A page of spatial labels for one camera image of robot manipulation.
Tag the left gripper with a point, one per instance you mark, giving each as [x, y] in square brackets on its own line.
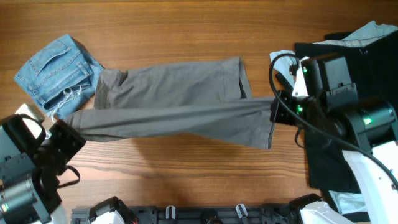
[63, 131]

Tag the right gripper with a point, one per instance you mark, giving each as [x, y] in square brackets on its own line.
[279, 115]

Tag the grey shorts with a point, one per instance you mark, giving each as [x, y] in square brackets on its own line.
[212, 99]

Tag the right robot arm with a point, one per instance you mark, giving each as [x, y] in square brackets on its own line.
[325, 101]

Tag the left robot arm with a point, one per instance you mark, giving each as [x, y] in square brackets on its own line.
[32, 159]

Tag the folded blue denim shorts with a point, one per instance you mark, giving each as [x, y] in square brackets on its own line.
[60, 78]

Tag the black garment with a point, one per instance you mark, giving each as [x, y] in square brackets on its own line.
[349, 115]

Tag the light blue garment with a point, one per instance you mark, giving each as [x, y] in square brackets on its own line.
[363, 34]

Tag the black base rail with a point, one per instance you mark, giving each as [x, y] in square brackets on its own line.
[266, 214]

